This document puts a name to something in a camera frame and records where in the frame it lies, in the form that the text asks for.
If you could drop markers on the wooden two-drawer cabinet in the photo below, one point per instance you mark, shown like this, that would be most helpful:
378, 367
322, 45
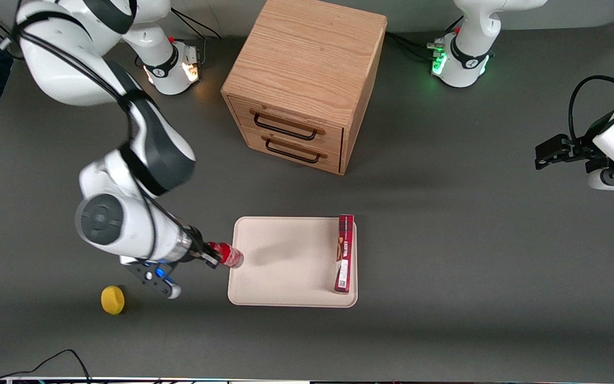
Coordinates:
307, 58

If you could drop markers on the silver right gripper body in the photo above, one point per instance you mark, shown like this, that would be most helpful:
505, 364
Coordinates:
197, 249

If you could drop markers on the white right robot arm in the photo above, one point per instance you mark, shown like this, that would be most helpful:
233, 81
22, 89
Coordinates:
152, 144

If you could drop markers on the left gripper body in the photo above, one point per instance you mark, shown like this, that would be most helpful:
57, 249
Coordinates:
580, 148

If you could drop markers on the beige plastic tray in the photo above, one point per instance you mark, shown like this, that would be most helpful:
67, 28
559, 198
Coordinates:
285, 266

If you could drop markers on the red soda can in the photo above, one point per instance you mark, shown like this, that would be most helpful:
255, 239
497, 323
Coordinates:
228, 255

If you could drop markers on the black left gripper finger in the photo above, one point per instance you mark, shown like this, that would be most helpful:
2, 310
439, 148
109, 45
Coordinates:
551, 152

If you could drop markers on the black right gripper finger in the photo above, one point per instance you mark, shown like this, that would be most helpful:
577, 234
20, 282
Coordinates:
210, 260
199, 237

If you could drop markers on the red tartan shortbread box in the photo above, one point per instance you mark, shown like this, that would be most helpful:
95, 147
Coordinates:
345, 256

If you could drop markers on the yellow lemon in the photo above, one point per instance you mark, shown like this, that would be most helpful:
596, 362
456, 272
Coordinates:
112, 300

